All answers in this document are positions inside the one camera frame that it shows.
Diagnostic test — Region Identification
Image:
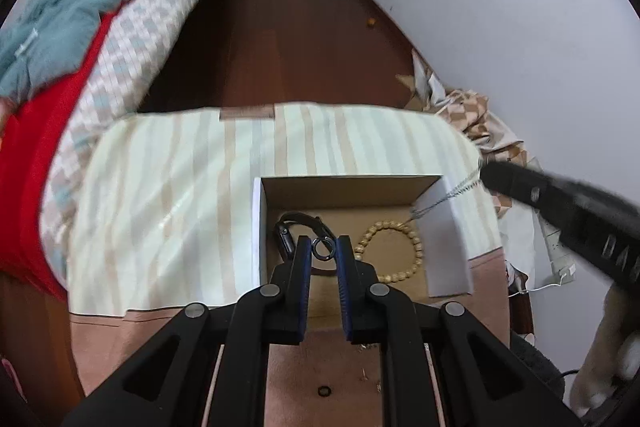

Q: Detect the teal fuzzy blanket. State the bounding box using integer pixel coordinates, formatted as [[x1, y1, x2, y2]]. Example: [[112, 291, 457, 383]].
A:
[[0, 0, 240, 102]]

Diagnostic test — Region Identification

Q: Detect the cardboard box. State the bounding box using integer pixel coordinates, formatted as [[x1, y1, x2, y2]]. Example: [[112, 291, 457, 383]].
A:
[[251, 175, 475, 319]]

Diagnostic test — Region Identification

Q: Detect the person's right hand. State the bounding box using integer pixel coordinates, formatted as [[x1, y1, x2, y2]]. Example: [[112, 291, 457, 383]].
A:
[[570, 284, 640, 414]]

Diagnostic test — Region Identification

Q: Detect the striped cream and pink cloth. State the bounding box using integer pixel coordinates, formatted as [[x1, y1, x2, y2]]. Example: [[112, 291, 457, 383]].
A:
[[66, 102, 512, 410]]

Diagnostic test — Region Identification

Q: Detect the silver chain necklace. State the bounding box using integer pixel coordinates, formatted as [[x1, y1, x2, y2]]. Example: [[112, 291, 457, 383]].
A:
[[407, 166, 490, 224]]

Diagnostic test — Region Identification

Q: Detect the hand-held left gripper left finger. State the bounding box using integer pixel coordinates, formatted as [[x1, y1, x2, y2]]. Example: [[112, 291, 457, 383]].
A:
[[60, 234, 313, 427]]

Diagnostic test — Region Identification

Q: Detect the red blanket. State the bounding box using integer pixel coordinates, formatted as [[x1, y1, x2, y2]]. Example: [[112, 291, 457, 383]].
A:
[[0, 0, 211, 303]]

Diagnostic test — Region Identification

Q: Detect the wooden bead bracelet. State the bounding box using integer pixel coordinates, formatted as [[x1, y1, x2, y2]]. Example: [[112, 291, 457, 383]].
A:
[[352, 220, 426, 286]]

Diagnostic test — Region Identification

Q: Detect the dark metal ring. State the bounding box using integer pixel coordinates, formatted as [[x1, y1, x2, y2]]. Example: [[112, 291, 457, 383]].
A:
[[311, 237, 335, 262]]

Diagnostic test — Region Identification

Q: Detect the pink object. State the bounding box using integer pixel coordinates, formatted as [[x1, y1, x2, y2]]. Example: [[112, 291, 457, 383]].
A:
[[0, 356, 23, 400]]

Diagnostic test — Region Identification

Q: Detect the checkered quilt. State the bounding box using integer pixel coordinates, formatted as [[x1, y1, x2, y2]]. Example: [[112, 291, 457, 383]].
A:
[[39, 0, 240, 289]]

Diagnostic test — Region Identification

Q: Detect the brown diamond pattern cloth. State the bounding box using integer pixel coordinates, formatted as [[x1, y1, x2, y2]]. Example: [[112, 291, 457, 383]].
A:
[[434, 88, 543, 220]]

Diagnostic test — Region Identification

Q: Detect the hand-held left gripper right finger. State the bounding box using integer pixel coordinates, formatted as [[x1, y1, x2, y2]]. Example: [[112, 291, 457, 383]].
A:
[[336, 234, 583, 427]]

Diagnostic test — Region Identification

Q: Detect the white crumpled paper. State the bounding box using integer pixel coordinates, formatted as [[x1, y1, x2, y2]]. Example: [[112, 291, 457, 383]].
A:
[[502, 202, 578, 295]]

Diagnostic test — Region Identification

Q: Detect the black carabiner with key ring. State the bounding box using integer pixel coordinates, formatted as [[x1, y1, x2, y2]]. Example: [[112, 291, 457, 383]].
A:
[[273, 211, 327, 264]]

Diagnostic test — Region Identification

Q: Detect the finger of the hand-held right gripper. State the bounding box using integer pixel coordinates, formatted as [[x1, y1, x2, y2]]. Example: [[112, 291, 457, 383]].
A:
[[484, 161, 640, 284]]

